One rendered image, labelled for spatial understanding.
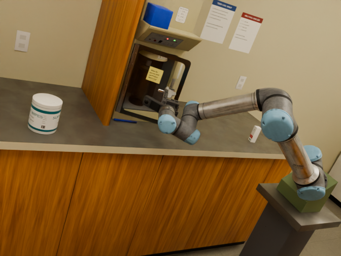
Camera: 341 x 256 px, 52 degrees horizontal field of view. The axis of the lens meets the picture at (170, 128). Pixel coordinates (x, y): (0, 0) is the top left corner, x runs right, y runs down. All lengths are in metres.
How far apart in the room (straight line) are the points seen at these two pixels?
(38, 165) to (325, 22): 2.56
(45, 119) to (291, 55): 2.18
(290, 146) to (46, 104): 1.04
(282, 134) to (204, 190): 1.01
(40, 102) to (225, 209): 1.47
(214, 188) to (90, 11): 1.33
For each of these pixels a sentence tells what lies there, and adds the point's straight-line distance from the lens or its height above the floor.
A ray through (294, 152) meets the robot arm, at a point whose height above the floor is 1.29.
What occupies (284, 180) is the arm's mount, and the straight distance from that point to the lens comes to 1.95.
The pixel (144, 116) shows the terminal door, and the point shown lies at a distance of 1.97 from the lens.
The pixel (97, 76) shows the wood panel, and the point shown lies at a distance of 2.06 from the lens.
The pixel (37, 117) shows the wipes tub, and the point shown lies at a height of 1.02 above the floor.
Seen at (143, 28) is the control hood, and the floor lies 1.48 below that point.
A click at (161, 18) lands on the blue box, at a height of 1.55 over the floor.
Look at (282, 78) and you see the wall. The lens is 3.23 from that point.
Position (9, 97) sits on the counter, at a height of 0.94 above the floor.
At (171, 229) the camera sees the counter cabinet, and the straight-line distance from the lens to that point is 2.38.
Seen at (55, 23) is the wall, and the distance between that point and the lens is 2.19.
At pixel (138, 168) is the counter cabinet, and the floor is 0.79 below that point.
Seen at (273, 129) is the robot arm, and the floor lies 1.37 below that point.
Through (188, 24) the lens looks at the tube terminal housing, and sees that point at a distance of 1.97.
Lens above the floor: 1.76
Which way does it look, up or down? 23 degrees down
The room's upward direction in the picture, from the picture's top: 20 degrees clockwise
